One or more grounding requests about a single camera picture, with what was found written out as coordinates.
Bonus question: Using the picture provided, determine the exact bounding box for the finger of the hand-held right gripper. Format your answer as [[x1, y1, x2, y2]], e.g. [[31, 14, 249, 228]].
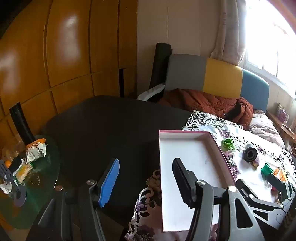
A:
[[235, 179, 286, 210], [266, 174, 293, 204]]

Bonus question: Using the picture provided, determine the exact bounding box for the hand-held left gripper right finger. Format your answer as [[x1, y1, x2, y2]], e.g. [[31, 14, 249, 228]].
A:
[[172, 158, 265, 241]]

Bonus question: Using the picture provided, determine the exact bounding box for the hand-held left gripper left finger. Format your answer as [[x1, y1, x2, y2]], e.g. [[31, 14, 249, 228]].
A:
[[38, 158, 120, 241]]

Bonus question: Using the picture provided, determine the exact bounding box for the orange cube block toy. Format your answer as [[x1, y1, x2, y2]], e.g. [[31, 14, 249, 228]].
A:
[[273, 168, 288, 181]]

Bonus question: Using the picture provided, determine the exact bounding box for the teal green plastic toy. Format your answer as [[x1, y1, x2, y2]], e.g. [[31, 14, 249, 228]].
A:
[[260, 163, 274, 180]]

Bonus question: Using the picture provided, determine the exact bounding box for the grey and black cylinder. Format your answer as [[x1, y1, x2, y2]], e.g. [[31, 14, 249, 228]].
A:
[[242, 143, 260, 168]]

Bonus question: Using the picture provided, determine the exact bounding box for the pink-rimmed white box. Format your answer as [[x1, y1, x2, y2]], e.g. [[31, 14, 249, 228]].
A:
[[159, 130, 236, 232]]

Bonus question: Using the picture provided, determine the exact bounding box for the embroidered white tablecloth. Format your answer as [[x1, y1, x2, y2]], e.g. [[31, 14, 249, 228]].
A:
[[125, 110, 296, 241]]

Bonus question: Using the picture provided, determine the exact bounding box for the wooden desk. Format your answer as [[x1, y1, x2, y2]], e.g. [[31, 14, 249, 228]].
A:
[[266, 109, 296, 149]]

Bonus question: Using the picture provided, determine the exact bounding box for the grey-beige pillow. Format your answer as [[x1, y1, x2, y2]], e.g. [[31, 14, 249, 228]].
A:
[[245, 109, 286, 149]]

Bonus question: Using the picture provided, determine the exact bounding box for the purple box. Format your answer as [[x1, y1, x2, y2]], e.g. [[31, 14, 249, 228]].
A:
[[276, 104, 290, 122]]

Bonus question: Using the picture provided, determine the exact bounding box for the white and orange snack packet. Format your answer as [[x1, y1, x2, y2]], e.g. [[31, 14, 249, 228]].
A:
[[25, 138, 47, 164]]

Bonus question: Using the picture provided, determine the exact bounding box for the rust brown quilt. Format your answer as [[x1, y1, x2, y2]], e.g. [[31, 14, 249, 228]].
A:
[[158, 88, 254, 130]]

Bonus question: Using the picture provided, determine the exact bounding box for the small orange green packet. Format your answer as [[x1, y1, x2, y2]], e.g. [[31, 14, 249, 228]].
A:
[[13, 161, 33, 184]]

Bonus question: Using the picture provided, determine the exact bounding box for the purple disc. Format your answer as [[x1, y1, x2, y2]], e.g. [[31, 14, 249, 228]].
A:
[[10, 184, 27, 207]]

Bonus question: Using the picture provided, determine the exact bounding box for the crumpled white paper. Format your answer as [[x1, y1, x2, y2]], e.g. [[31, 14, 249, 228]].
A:
[[0, 182, 13, 195]]

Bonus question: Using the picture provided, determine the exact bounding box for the black slotted spatula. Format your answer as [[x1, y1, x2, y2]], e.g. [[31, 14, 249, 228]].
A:
[[0, 161, 14, 183]]

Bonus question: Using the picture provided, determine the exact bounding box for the black tube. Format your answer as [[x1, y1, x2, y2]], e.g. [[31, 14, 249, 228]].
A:
[[9, 102, 36, 145]]

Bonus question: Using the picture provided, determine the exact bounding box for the grey yellow blue headboard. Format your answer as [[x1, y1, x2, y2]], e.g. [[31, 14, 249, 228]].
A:
[[165, 54, 270, 112]]

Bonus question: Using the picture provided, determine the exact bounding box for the black rolled mat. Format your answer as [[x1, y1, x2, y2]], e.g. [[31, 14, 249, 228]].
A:
[[149, 42, 173, 90]]

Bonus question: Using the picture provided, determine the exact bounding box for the wooden wardrobe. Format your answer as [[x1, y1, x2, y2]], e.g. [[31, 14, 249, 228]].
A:
[[0, 0, 139, 149]]

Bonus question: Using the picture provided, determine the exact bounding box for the window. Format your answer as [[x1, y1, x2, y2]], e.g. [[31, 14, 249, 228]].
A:
[[243, 0, 296, 98]]

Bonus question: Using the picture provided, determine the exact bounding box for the beige curtain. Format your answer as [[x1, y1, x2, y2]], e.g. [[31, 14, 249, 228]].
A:
[[209, 0, 249, 66]]

